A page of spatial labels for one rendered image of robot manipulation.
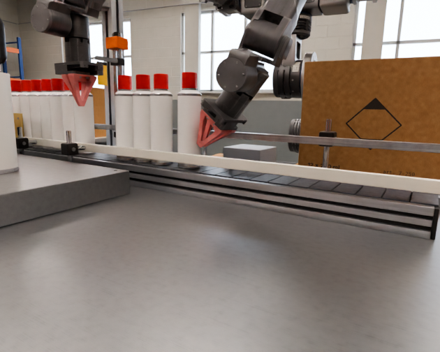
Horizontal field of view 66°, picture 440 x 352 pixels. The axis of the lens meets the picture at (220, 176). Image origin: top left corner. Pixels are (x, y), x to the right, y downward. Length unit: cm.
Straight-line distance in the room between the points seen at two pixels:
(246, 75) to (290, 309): 39
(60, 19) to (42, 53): 892
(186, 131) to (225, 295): 45
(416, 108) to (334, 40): 556
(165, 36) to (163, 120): 672
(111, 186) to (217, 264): 36
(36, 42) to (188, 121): 928
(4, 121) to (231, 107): 43
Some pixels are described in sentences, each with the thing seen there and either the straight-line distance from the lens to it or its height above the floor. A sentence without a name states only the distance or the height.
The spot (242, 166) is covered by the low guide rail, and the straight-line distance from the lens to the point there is 65.
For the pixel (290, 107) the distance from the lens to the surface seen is 634.
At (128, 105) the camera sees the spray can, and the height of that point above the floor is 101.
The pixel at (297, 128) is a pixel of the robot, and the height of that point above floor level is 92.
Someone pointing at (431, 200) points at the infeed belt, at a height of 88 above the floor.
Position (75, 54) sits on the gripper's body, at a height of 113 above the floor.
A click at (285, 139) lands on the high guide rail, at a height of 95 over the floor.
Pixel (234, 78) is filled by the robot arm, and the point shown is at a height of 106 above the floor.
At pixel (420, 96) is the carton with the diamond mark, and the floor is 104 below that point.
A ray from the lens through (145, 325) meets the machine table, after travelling 32.
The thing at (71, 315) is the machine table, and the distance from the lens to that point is 35.
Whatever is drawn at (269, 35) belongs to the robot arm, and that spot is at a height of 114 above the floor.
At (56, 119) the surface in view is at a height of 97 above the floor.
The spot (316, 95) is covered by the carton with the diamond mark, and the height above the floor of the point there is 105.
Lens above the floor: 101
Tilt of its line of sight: 11 degrees down
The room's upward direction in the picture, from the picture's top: 1 degrees clockwise
